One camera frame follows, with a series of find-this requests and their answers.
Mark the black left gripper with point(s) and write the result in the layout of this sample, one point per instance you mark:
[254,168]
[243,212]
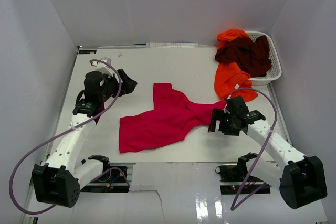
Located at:
[128,85]

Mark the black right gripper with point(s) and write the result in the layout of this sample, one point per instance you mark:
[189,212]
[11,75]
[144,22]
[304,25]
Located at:
[219,114]

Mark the magenta t shirt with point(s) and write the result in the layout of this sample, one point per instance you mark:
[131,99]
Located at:
[172,118]

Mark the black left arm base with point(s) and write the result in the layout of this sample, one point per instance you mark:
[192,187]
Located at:
[112,182]

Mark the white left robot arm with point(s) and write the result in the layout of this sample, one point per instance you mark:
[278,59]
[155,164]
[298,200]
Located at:
[60,180]

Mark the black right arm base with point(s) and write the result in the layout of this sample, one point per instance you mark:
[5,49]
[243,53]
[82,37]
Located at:
[231,179]

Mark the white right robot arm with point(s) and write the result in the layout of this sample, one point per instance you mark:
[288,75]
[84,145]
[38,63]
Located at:
[299,178]

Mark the orange t shirt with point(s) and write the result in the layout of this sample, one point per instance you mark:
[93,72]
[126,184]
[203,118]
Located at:
[229,77]

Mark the dark maroon t shirt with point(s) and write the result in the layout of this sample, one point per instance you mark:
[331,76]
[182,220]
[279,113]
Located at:
[252,57]

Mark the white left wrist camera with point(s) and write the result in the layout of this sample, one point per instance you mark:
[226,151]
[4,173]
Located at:
[103,68]

